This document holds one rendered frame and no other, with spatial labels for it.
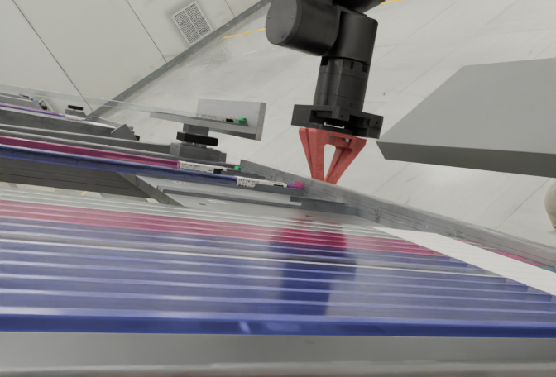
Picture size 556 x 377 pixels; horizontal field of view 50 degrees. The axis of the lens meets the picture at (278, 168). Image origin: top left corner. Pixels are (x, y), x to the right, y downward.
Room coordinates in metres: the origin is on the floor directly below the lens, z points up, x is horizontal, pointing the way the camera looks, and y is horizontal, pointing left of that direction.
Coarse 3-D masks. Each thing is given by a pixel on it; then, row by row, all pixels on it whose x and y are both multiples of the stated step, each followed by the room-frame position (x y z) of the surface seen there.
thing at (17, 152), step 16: (0, 144) 0.57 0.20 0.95; (32, 160) 0.57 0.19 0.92; (48, 160) 0.57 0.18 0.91; (64, 160) 0.57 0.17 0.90; (80, 160) 0.58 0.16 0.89; (96, 160) 0.58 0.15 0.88; (112, 160) 0.58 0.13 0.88; (176, 176) 0.60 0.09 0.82; (192, 176) 0.60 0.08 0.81; (208, 176) 0.60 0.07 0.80; (224, 176) 0.61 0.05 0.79
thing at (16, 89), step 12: (0, 84) 0.93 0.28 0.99; (48, 96) 0.95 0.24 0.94; (60, 96) 0.95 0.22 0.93; (72, 96) 0.95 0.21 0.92; (84, 96) 0.96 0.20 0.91; (132, 108) 0.97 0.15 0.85; (144, 108) 0.98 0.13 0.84; (156, 108) 0.98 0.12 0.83; (168, 108) 0.99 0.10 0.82; (240, 120) 1.02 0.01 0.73
